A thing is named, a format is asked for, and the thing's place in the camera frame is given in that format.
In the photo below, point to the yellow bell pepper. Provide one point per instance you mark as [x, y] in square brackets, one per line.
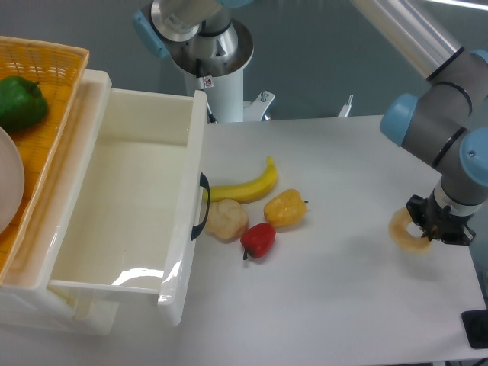
[285, 209]

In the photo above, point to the cream puff pastry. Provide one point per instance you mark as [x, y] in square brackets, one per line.
[227, 220]

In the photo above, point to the black device at table edge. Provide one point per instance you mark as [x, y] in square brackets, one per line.
[475, 326]

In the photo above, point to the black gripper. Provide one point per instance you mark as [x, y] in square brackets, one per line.
[439, 223]

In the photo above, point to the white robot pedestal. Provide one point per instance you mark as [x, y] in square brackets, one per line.
[215, 65]

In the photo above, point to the glazed ring donut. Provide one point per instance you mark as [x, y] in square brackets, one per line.
[398, 231]

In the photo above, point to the white bracket behind table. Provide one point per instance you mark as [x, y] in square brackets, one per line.
[346, 108]

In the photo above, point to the white upper drawer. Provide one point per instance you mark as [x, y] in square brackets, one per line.
[139, 200]

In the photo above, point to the black drawer handle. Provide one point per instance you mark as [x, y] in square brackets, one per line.
[204, 185]

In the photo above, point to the green bell pepper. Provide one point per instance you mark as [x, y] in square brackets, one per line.
[22, 104]

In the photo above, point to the red bell pepper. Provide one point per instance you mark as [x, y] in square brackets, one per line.
[258, 240]

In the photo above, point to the white drawer cabinet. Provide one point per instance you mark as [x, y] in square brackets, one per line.
[34, 294]

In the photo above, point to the white plate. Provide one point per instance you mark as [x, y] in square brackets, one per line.
[12, 180]

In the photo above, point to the orange plastic basket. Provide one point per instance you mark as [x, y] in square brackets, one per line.
[57, 71]

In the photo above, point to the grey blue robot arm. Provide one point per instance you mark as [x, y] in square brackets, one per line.
[430, 127]

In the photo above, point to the yellow banana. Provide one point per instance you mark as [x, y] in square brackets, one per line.
[249, 191]

